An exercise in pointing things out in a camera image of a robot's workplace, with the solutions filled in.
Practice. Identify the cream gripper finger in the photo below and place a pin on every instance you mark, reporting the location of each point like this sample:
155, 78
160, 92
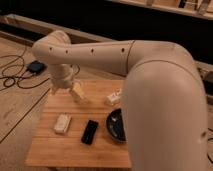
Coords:
77, 93
54, 90

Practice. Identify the cream white gripper body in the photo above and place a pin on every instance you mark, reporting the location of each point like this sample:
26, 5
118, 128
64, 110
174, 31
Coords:
61, 76

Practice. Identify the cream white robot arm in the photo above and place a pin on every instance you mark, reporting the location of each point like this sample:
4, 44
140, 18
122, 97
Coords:
164, 105

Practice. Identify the dark blue power adapter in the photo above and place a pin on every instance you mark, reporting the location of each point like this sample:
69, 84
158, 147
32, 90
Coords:
36, 67

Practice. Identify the white rectangular block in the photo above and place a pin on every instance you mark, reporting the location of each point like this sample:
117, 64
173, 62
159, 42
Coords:
62, 124

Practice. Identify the small white toy object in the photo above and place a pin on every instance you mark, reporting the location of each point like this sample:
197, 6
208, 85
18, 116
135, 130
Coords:
114, 98

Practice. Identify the wooden table board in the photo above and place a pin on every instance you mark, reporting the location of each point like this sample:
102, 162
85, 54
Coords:
50, 149

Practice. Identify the black rectangular remote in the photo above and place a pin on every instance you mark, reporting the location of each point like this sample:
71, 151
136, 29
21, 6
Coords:
89, 132

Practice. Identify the dark round bowl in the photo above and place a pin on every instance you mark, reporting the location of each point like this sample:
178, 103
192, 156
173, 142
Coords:
114, 125

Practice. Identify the wooden baseboard rail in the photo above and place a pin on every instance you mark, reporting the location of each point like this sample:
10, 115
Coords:
40, 27

